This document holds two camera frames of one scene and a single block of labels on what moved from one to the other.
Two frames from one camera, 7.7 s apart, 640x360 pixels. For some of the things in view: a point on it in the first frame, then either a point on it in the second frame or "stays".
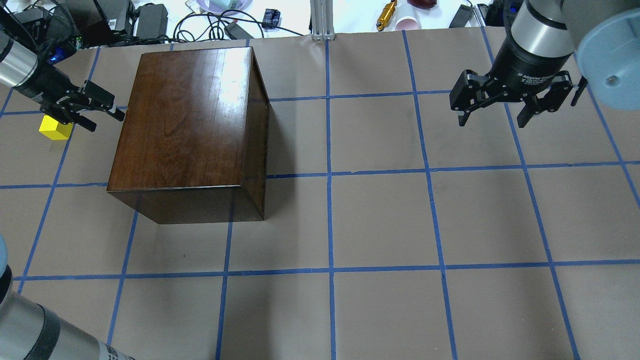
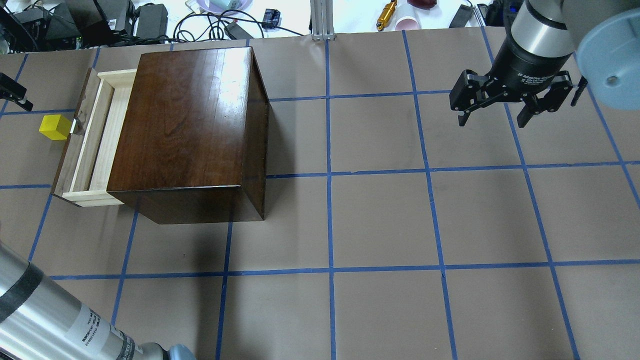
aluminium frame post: x=322 y=20 stays
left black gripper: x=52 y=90 to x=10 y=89
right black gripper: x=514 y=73 stays
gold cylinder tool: x=386 y=15 stays
